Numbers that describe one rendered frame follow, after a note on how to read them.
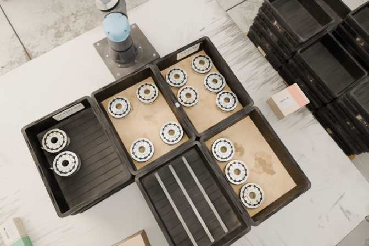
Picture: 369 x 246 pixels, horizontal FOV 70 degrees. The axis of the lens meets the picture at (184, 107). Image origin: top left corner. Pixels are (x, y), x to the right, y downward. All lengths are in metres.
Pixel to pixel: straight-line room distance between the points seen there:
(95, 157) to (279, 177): 0.81
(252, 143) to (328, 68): 1.06
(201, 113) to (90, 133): 0.50
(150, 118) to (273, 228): 0.76
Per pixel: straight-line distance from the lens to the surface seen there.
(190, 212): 1.18
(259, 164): 1.25
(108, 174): 1.20
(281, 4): 2.12
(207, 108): 1.24
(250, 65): 1.53
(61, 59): 1.58
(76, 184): 1.24
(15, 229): 1.40
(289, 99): 1.44
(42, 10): 2.76
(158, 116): 1.22
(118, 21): 1.29
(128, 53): 1.38
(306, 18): 2.12
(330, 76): 2.11
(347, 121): 2.02
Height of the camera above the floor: 2.00
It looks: 72 degrees down
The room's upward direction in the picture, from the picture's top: 11 degrees clockwise
